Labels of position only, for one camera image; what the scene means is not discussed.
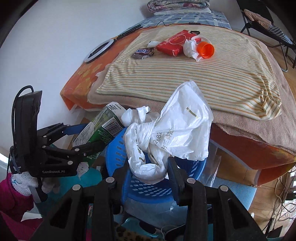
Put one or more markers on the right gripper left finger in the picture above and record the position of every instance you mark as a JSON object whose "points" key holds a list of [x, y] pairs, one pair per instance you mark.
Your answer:
{"points": [[68, 219]]}

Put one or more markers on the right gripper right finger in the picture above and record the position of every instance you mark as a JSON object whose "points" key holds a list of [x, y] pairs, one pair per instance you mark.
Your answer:
{"points": [[218, 206]]}

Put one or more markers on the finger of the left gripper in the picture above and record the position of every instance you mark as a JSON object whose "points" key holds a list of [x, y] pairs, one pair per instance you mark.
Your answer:
{"points": [[48, 135], [77, 153]]}

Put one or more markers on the green white package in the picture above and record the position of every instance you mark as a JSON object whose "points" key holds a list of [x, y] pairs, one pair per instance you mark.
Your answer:
{"points": [[104, 127]]}

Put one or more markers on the white plastic bag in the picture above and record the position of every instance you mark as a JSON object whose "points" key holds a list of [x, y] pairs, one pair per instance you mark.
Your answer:
{"points": [[181, 129]]}

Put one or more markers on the Snickers bar wrapper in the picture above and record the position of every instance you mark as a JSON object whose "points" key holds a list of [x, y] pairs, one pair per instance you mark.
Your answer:
{"points": [[143, 53]]}

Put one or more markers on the red medicine box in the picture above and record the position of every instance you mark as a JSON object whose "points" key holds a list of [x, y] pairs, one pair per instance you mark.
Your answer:
{"points": [[174, 45]]}

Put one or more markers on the white tissue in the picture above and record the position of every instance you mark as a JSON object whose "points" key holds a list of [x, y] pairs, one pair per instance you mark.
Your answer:
{"points": [[190, 50]]}

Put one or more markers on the orange plastic cap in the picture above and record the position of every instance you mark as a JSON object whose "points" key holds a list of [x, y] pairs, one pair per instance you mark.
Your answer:
{"points": [[205, 49]]}

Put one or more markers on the white wristband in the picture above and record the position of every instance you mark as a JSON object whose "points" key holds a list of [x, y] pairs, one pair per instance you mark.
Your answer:
{"points": [[199, 39]]}

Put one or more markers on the blue plastic trash basket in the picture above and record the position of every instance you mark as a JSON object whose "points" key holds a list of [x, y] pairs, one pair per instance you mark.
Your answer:
{"points": [[153, 187]]}

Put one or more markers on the gloved left hand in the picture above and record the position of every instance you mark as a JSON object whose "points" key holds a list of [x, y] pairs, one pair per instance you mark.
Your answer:
{"points": [[22, 183]]}

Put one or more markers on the striped yellow towel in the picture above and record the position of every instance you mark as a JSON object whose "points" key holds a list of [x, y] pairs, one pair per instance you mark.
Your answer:
{"points": [[237, 79]]}

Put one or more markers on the folded floral quilt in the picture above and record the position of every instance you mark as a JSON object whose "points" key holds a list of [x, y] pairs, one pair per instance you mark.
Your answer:
{"points": [[155, 6]]}

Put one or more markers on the white pillow under quilt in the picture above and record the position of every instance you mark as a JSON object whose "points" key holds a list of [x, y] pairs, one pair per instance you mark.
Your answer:
{"points": [[181, 11]]}

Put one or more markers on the blue checked bedsheet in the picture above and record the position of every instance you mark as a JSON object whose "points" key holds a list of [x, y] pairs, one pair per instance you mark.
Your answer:
{"points": [[214, 18]]}

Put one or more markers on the clothes on chair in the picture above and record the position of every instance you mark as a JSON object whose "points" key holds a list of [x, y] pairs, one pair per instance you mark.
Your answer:
{"points": [[266, 27]]}

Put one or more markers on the black folding chair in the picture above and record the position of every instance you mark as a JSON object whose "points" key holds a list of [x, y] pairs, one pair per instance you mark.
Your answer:
{"points": [[260, 8]]}

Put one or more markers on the white ring light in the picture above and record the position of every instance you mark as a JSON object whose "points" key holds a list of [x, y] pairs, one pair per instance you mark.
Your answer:
{"points": [[99, 50]]}

